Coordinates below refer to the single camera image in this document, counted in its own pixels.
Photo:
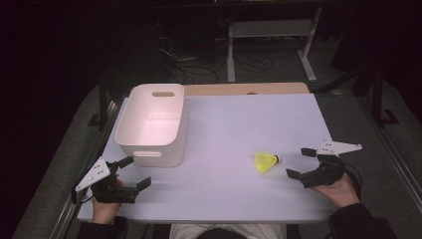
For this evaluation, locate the white table cover sheet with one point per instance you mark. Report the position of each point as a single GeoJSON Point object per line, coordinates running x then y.
{"type": "Point", "coordinates": [225, 186]}

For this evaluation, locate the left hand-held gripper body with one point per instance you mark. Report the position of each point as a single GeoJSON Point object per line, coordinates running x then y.
{"type": "Point", "coordinates": [109, 194]}

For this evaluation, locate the person's left hand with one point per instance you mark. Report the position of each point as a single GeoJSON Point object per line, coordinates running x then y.
{"type": "Point", "coordinates": [104, 211]}

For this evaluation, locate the person's right hand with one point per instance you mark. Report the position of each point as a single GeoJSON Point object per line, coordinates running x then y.
{"type": "Point", "coordinates": [343, 194]}

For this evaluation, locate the black metal stand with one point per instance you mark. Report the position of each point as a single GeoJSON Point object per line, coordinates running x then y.
{"type": "Point", "coordinates": [103, 103]}
{"type": "Point", "coordinates": [379, 96]}

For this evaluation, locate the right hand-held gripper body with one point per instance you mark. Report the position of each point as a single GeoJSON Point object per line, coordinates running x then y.
{"type": "Point", "coordinates": [326, 174]}

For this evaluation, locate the white metal desk frame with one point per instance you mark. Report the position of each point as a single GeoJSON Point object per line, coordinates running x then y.
{"type": "Point", "coordinates": [270, 28]}

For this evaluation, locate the person's torso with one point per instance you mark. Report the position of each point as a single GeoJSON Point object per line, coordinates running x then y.
{"type": "Point", "coordinates": [229, 231]}

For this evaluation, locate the yellow shuttlecock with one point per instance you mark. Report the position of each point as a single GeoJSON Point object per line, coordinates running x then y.
{"type": "Point", "coordinates": [264, 162]}

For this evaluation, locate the white plastic storage bin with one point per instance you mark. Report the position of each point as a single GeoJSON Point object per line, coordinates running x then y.
{"type": "Point", "coordinates": [149, 129]}

